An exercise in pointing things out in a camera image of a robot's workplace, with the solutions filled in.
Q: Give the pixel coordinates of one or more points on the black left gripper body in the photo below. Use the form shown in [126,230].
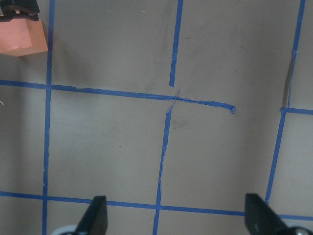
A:
[19,9]

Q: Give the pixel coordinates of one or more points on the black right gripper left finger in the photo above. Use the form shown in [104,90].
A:
[95,219]

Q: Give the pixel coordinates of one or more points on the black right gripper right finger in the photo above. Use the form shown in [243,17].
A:
[260,219]

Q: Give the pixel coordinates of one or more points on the orange foam cube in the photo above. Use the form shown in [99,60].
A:
[21,37]

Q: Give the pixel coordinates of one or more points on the brown paper mat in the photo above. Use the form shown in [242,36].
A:
[172,109]

